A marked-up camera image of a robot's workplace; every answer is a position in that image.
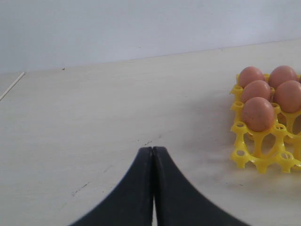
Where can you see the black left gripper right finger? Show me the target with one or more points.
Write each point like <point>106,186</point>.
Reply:
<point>178,202</point>

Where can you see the brown egg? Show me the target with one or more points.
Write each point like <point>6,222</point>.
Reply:
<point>288,96</point>
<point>248,75</point>
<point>256,88</point>
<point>258,114</point>
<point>282,74</point>

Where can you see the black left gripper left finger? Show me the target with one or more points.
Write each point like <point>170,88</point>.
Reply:
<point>131,201</point>

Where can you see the yellow plastic egg tray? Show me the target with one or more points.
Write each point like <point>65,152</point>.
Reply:
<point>280,145</point>

